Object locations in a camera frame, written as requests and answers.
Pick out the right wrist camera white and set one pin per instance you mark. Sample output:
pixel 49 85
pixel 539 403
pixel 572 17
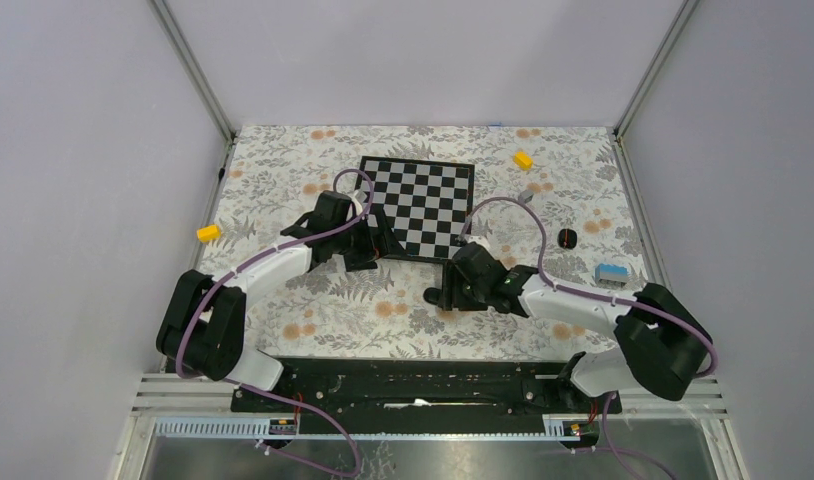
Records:
pixel 464 240

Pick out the blue grey lego block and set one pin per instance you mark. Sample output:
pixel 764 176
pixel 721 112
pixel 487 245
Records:
pixel 609 273

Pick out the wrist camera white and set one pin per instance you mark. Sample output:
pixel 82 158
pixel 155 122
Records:
pixel 464 240
pixel 361 203

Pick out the yellow block right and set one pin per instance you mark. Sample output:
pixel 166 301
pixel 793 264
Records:
pixel 523 160

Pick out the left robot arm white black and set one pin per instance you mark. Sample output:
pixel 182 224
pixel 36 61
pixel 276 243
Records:
pixel 202 331

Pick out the black earbud charging case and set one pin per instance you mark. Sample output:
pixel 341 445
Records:
pixel 567 239

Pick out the small grey block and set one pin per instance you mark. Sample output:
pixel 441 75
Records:
pixel 525 196

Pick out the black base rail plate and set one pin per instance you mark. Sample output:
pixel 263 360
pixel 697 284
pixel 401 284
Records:
pixel 436 397

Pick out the yellow block left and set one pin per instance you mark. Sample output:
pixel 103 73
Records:
pixel 208 233

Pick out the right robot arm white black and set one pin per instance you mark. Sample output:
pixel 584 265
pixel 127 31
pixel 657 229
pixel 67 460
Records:
pixel 660 347

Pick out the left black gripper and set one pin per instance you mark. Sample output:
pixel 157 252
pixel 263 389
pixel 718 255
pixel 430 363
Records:
pixel 382 244

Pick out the floral patterned table mat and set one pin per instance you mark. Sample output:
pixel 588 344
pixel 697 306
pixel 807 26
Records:
pixel 547 195

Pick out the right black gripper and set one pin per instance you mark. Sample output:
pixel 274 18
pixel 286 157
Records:
pixel 451 297

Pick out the black white checkerboard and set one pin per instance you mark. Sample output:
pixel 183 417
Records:
pixel 426 202

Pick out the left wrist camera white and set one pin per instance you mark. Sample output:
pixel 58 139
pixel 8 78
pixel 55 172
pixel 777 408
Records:
pixel 361 203

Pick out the yellow block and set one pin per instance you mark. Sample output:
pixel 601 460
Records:
pixel 523 160
pixel 208 233

